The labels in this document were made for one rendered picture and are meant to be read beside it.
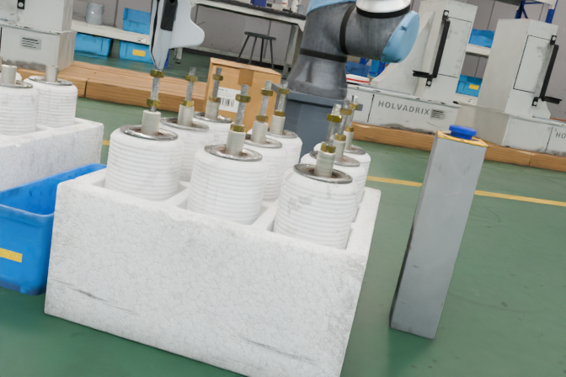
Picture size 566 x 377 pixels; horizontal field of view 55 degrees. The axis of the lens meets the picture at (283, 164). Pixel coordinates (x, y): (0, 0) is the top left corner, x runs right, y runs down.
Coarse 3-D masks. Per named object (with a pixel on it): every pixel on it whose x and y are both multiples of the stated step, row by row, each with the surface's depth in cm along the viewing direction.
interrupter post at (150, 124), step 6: (144, 114) 71; (150, 114) 70; (156, 114) 71; (144, 120) 71; (150, 120) 71; (156, 120) 71; (144, 126) 71; (150, 126) 71; (156, 126) 71; (144, 132) 71; (150, 132) 71; (156, 132) 71
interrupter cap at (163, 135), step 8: (120, 128) 70; (128, 128) 71; (136, 128) 73; (160, 128) 75; (136, 136) 68; (144, 136) 68; (152, 136) 69; (160, 136) 70; (168, 136) 71; (176, 136) 72
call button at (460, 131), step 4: (452, 128) 81; (456, 128) 80; (460, 128) 80; (464, 128) 80; (468, 128) 81; (452, 132) 81; (456, 132) 81; (460, 132) 80; (464, 132) 80; (468, 132) 80; (472, 132) 80; (476, 132) 81; (460, 136) 80; (464, 136) 80; (468, 136) 80; (472, 136) 81
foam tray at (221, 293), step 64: (64, 192) 67; (64, 256) 69; (128, 256) 67; (192, 256) 65; (256, 256) 63; (320, 256) 62; (128, 320) 68; (192, 320) 66; (256, 320) 65; (320, 320) 63
